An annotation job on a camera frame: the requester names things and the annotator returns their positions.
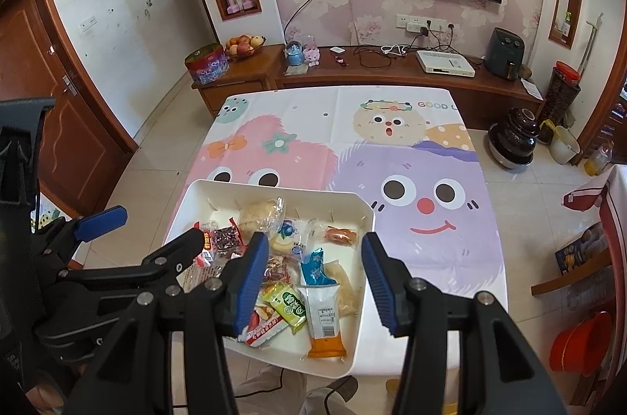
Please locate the small green bottle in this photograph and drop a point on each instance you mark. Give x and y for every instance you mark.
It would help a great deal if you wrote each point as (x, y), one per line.
(564, 25)

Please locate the small red wrapped item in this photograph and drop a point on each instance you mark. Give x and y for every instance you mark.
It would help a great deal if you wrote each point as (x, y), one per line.
(341, 61)

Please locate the dark green air fryer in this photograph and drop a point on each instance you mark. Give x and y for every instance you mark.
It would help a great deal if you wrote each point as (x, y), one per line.
(507, 52)

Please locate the pink toy figure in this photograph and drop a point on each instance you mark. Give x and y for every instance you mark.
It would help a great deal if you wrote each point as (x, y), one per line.
(312, 52)

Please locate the round colourful tin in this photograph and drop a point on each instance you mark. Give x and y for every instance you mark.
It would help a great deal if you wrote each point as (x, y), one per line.
(206, 66)

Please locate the red white label packet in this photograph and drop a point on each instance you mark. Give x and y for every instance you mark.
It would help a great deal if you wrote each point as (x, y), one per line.
(208, 269)

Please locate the white cloth covered furniture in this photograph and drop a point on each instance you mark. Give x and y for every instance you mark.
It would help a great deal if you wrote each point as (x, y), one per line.
(618, 224)

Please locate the green snack packet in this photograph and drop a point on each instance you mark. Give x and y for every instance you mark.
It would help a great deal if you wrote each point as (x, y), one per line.
(286, 308)

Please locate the wicker bin with red lid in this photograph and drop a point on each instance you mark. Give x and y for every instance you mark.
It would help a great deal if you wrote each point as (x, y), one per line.
(561, 94)

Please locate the small white device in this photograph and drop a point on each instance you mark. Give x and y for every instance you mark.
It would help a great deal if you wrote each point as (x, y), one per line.
(337, 49)

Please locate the printed cardboard box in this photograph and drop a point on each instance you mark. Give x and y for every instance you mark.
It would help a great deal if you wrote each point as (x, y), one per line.
(580, 251)

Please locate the red plastic basin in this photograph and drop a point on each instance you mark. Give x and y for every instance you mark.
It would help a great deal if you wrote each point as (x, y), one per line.
(580, 344)

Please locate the wooden side cabinet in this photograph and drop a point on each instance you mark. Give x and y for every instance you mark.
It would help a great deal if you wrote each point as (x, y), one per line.
(245, 82)

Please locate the white plastic jug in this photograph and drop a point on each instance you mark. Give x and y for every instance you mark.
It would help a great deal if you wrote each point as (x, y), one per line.
(561, 145)

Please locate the sausage bun packet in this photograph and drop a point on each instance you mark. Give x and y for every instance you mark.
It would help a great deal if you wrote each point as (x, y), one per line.
(338, 234)

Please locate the dark dried fruit packet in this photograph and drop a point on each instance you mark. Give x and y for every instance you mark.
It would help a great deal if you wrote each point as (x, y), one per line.
(225, 241)

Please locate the orange biscuit packet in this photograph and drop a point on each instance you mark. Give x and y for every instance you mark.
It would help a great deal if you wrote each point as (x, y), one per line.
(323, 322)

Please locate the pile of fruit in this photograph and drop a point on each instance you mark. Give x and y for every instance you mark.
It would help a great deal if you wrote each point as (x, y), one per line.
(244, 42)

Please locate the yellow oil bottle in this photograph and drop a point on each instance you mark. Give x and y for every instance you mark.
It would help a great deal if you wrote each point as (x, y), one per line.
(597, 160)

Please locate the wooden television console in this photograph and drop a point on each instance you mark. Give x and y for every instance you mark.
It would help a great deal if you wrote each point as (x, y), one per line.
(406, 79)

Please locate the red white snack packet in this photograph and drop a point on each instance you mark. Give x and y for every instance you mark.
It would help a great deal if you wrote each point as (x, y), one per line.
(267, 329)

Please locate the white plastic tray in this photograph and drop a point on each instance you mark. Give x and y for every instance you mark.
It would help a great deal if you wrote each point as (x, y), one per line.
(352, 219)

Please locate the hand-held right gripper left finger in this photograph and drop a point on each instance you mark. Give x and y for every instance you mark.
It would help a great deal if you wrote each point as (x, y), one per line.
(252, 285)

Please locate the white set-top box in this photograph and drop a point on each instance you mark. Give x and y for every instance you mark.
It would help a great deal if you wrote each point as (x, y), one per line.
(445, 63)

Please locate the wicker fruit bowl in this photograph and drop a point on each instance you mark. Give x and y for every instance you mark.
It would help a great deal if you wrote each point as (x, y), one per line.
(245, 55)

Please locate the clear pale pastry packet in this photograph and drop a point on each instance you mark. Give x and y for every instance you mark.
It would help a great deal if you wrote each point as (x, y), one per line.
(345, 290)

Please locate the round bread packet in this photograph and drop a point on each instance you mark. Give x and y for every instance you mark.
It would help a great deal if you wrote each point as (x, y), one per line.
(259, 215)

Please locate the clear nut bar packet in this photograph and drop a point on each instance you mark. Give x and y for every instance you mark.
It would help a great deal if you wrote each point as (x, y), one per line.
(280, 269)

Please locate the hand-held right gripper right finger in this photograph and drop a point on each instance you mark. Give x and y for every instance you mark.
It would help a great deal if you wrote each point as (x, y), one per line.
(379, 287)

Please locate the blueberry cake packet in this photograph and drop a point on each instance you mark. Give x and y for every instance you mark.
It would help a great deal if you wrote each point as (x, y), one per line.
(290, 239)

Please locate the dark brown ceramic jar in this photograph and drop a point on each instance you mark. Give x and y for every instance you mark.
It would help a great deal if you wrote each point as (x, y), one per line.
(514, 138)

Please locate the blue snow globe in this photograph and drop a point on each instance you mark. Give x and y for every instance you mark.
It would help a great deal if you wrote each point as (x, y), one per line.
(295, 54)

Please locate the cartoon printed tablecloth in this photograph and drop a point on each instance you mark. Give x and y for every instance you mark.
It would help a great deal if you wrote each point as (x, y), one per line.
(313, 136)

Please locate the person's left hand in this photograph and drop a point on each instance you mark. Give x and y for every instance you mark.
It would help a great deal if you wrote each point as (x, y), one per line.
(44, 396)

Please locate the blue snack packet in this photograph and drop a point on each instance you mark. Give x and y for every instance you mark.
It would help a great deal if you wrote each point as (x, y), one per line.
(316, 270)

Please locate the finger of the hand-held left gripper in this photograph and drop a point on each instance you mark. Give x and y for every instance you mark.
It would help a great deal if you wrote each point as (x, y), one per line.
(103, 221)
(176, 251)

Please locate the white wall socket strip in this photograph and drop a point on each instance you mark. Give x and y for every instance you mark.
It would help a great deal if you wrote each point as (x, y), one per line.
(409, 23)

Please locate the brown wooden door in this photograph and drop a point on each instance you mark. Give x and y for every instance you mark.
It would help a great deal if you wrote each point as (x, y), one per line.
(63, 131)

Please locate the white paper sheet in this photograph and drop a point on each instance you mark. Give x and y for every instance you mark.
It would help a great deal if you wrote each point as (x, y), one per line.
(531, 88)

